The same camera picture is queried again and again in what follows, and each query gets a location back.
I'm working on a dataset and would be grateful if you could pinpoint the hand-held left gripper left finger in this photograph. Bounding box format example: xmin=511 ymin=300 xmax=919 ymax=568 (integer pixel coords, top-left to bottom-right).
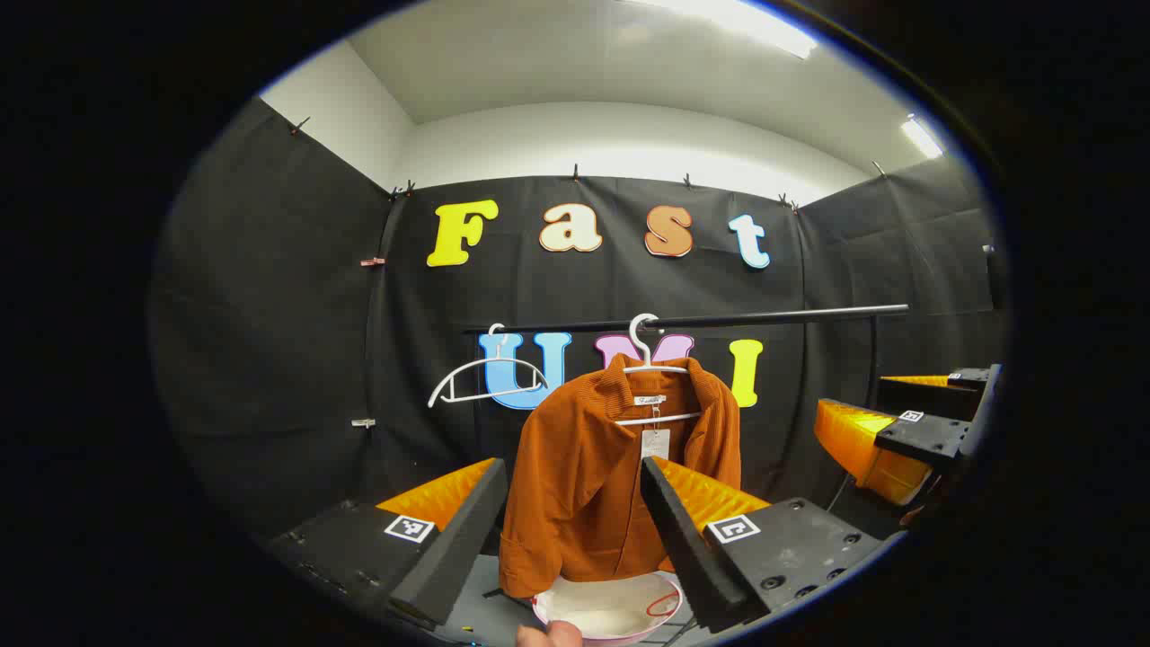
xmin=270 ymin=456 xmax=509 ymax=630

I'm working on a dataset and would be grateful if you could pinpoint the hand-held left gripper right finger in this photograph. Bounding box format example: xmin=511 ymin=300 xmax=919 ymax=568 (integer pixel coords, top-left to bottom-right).
xmin=640 ymin=456 xmax=886 ymax=634

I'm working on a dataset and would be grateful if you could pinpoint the white laundry hamper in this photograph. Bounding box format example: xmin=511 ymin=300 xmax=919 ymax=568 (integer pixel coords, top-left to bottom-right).
xmin=532 ymin=571 xmax=684 ymax=644

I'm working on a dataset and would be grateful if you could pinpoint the orange corduroy jacket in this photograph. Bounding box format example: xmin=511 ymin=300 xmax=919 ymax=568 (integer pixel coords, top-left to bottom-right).
xmin=499 ymin=353 xmax=743 ymax=598

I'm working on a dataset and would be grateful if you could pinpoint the white clothes hanger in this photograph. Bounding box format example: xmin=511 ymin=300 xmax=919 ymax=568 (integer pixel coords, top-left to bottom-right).
xmin=614 ymin=313 xmax=703 ymax=426
xmin=428 ymin=323 xmax=551 ymax=410

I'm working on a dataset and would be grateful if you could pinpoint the black clothes rack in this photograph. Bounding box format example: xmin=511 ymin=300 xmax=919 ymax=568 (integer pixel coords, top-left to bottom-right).
xmin=463 ymin=304 xmax=910 ymax=410

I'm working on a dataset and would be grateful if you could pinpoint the ceiling light panel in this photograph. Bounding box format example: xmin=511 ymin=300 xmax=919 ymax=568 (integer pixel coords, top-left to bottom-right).
xmin=901 ymin=115 xmax=945 ymax=161
xmin=629 ymin=0 xmax=820 ymax=60

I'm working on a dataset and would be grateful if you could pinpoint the black backdrop cloth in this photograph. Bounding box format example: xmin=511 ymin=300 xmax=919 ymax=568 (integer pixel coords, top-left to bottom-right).
xmin=148 ymin=94 xmax=1012 ymax=540

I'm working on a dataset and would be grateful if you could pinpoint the set of backdrop clips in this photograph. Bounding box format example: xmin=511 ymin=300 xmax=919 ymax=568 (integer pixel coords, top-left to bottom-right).
xmin=289 ymin=115 xmax=890 ymax=429

